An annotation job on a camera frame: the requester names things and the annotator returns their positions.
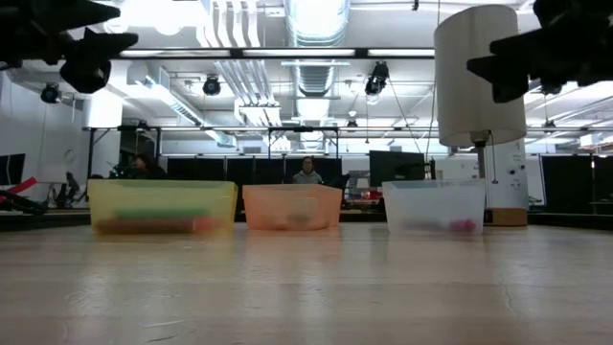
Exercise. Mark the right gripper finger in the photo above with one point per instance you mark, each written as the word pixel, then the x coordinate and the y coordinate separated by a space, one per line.
pixel 503 68
pixel 541 42

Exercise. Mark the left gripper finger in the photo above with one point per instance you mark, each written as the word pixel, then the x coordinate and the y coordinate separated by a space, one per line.
pixel 100 45
pixel 76 13

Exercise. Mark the pink dry-erase marker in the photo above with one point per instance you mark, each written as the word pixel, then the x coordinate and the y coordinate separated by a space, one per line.
pixel 463 225

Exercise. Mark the black background robot arm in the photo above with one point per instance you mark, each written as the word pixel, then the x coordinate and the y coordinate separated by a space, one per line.
pixel 69 191

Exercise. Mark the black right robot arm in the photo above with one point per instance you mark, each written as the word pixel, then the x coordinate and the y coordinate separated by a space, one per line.
pixel 606 38

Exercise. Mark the black ceiling spotlight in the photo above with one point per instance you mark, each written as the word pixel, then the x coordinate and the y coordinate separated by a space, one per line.
pixel 51 93
pixel 551 89
pixel 211 86
pixel 377 79

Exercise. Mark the white shade table lamp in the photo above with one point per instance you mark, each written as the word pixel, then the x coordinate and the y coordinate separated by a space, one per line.
pixel 460 110

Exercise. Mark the black room partition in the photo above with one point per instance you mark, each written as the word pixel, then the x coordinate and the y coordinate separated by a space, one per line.
pixel 570 182
pixel 211 172

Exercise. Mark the person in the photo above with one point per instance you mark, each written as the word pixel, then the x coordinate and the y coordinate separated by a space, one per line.
pixel 307 173
pixel 146 167

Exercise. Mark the black monitor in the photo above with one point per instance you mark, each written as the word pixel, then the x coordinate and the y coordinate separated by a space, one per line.
pixel 12 170
pixel 397 167

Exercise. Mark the red bar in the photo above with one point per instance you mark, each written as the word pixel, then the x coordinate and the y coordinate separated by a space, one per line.
pixel 21 186

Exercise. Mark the clear translucent plastic bin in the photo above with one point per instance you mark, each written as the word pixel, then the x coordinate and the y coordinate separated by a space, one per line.
pixel 431 201

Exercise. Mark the yellow translucent plastic bin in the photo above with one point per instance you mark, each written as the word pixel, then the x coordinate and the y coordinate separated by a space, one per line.
pixel 158 194

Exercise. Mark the orange translucent plastic bin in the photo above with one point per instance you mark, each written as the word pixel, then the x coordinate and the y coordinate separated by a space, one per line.
pixel 292 201

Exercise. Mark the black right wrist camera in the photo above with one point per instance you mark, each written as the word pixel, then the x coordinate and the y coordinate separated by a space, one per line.
pixel 510 91

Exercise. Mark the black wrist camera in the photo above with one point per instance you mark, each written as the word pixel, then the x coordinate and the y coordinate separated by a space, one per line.
pixel 86 74
pixel 510 91

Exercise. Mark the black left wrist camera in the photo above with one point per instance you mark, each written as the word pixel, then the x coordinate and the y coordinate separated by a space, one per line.
pixel 86 74

